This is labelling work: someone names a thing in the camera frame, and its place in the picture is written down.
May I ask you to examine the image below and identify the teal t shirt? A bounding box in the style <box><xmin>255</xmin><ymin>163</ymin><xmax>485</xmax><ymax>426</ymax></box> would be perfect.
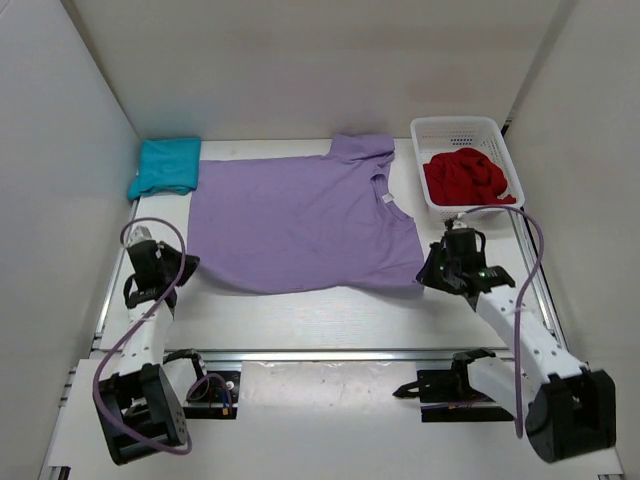
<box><xmin>127</xmin><ymin>137</ymin><xmax>201</xmax><ymax>201</ymax></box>

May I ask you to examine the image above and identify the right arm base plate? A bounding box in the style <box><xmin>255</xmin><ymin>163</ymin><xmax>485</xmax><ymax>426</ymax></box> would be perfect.
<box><xmin>417</xmin><ymin>370</ymin><xmax>513</xmax><ymax>424</ymax></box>

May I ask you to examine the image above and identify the white plastic basket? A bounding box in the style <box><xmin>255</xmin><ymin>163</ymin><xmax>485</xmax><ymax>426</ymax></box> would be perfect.
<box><xmin>410</xmin><ymin>116</ymin><xmax>525</xmax><ymax>220</ymax></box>

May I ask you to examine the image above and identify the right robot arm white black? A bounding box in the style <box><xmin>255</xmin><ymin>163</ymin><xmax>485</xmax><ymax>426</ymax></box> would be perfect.
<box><xmin>393</xmin><ymin>220</ymin><xmax>617</xmax><ymax>463</ymax></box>

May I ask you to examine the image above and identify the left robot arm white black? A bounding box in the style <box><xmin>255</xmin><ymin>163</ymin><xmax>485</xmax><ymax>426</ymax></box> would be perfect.
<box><xmin>94</xmin><ymin>239</ymin><xmax>205</xmax><ymax>465</ymax></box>

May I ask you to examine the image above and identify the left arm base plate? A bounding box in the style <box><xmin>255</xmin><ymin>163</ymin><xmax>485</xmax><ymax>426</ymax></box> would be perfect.
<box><xmin>184</xmin><ymin>362</ymin><xmax>242</xmax><ymax>421</ymax></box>

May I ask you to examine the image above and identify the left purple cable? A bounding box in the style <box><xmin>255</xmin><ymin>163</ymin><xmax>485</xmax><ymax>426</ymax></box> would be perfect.
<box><xmin>92</xmin><ymin>216</ymin><xmax>240</xmax><ymax>457</ymax></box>

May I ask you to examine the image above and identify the red t shirt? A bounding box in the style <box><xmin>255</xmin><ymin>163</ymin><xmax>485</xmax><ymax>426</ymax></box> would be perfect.
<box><xmin>423</xmin><ymin>148</ymin><xmax>516</xmax><ymax>206</ymax></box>

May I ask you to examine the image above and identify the purple t shirt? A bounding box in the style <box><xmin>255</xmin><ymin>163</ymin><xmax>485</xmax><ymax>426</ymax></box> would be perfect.
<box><xmin>188</xmin><ymin>134</ymin><xmax>424</xmax><ymax>294</ymax></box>

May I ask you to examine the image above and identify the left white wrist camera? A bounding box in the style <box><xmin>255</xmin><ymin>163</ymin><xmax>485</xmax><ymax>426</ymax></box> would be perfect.
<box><xmin>125</xmin><ymin>225</ymin><xmax>153</xmax><ymax>248</ymax></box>

